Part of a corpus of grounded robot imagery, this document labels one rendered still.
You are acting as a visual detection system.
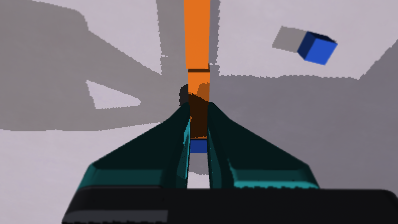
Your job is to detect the blue cube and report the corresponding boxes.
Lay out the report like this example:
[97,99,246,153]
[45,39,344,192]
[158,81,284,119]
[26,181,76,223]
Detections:
[297,31,338,65]
[190,138,207,153]

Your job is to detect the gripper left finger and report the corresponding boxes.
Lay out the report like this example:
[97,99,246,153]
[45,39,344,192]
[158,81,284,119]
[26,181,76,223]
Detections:
[76,102,191,191]

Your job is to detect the orange rod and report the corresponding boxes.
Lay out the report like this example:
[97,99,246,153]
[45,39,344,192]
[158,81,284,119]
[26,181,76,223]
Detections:
[188,63,210,138]
[184,0,210,69]

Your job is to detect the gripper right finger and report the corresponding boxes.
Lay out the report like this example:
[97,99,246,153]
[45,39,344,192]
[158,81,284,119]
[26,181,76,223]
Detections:
[207,102,320,189]

